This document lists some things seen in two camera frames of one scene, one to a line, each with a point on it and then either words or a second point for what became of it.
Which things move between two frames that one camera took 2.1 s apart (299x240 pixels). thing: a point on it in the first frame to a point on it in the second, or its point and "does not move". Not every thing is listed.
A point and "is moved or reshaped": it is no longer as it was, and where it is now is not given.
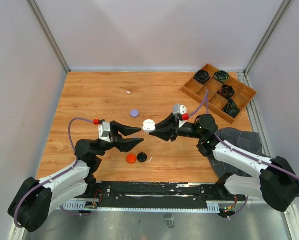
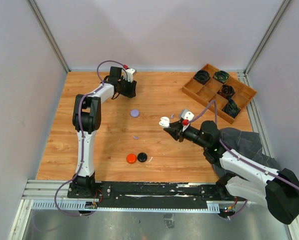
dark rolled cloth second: [221, 76] does not move
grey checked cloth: [248, 141] does not move
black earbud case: [142, 157] does not move
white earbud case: [149, 125] is moved or reshaped
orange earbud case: [131, 158] does not move
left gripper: [123, 144] to [131, 92]
